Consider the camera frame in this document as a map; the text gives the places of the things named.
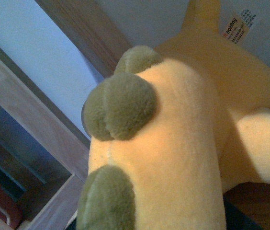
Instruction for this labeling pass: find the red box on shelf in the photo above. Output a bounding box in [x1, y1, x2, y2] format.
[0, 185, 23, 230]

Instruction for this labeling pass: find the wooden shelf unit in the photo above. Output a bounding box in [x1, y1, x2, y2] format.
[0, 0, 135, 230]

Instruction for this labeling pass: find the yellow plush dinosaur toy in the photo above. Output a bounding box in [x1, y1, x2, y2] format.
[76, 0, 270, 230]

